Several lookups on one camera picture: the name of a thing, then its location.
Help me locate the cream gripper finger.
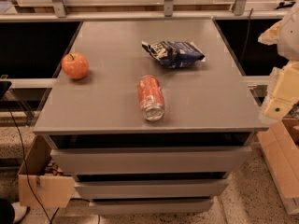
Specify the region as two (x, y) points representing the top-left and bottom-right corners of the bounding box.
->
(261, 61), (299, 120)
(258, 21), (282, 45)

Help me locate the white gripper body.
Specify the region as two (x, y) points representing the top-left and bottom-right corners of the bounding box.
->
(278, 2), (299, 61)

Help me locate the red coke can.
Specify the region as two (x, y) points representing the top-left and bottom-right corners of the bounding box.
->
(137, 76), (164, 121)

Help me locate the cardboard box right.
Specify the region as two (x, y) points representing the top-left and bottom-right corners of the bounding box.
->
(257, 119), (299, 215)

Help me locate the cardboard box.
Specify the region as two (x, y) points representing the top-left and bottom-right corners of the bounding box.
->
(18, 136), (75, 208)
(257, 119), (299, 215)

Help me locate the blue chip bag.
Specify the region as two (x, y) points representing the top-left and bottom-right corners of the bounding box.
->
(141, 41), (206, 69)

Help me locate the grey drawer cabinet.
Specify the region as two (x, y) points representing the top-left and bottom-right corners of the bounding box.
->
(35, 21), (263, 215)

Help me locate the red apple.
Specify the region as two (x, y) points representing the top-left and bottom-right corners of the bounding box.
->
(61, 52), (89, 80)

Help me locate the cardboard box left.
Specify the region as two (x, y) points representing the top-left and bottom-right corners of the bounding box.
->
(18, 136), (75, 208)

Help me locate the white shoe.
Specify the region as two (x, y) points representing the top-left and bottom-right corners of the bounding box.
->
(12, 202), (27, 224)

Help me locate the black hanging cable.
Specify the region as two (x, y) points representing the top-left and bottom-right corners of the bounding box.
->
(239, 7), (254, 63)

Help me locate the metal shelf frame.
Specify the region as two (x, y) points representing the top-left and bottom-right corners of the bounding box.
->
(1, 0), (298, 22)

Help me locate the black floor cable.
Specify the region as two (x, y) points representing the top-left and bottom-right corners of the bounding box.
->
(6, 105), (60, 224)

